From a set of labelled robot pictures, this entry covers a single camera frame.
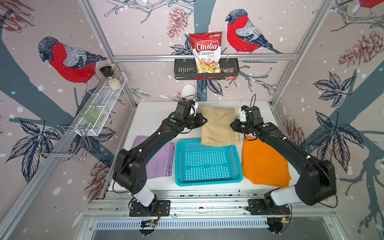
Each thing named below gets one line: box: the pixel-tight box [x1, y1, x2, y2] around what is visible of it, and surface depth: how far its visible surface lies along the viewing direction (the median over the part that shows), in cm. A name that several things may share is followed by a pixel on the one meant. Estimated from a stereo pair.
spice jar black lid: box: [99, 65, 114, 77], surface depth 81 cm
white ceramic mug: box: [180, 84, 196, 100], surface depth 114 cm
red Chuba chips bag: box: [189, 31, 223, 74], surface depth 83 cm
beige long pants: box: [200, 104, 241, 147], surface depth 83 cm
